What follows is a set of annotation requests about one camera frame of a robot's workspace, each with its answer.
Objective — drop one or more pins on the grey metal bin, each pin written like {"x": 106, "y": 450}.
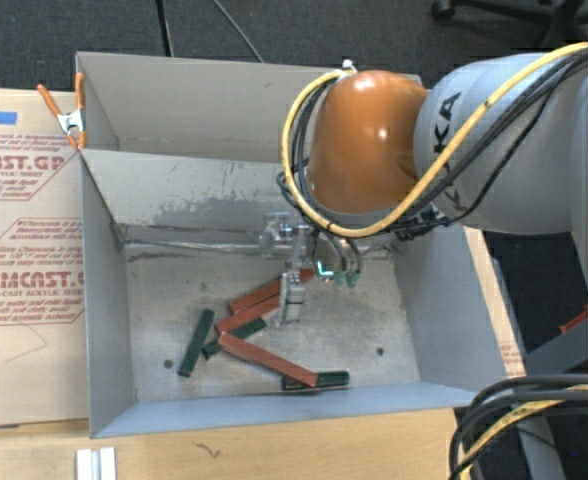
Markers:
{"x": 334, "y": 328}

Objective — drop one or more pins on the dark green flat block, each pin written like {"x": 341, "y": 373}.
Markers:
{"x": 196, "y": 343}
{"x": 246, "y": 329}
{"x": 331, "y": 379}

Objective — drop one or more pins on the red-brown flat block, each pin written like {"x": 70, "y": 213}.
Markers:
{"x": 254, "y": 297}
{"x": 269, "y": 360}
{"x": 244, "y": 319}
{"x": 574, "y": 321}

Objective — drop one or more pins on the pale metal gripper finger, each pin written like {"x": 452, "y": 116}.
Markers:
{"x": 297, "y": 293}
{"x": 284, "y": 293}

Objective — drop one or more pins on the brown cardboard board, red print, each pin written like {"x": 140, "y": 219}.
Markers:
{"x": 34, "y": 358}

